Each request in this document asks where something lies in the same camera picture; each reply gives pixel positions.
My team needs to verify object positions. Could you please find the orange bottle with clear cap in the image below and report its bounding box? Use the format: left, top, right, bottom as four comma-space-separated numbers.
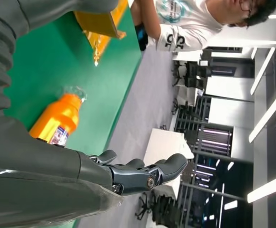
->
29, 85, 88, 148

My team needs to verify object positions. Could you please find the green table mat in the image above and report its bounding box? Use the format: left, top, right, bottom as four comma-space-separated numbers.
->
3, 4, 143, 228

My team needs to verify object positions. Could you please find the black office chair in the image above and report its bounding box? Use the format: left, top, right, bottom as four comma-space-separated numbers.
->
172, 59, 212, 91
135, 190, 184, 228

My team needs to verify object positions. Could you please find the white cabinet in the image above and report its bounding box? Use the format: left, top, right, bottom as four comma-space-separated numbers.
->
144, 128, 195, 202

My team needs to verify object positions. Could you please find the yellow plastic wrapped board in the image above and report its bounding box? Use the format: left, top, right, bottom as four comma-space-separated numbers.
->
73, 0, 129, 67

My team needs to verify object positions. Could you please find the black metal rack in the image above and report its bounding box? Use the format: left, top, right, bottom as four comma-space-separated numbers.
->
174, 94, 234, 158

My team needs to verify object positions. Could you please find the person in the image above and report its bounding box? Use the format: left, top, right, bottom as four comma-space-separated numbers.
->
129, 0, 276, 53

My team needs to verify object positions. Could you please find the ceiling light strip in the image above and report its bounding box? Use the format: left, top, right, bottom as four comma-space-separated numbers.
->
248, 91, 276, 144
250, 47, 276, 96
247, 173, 276, 204

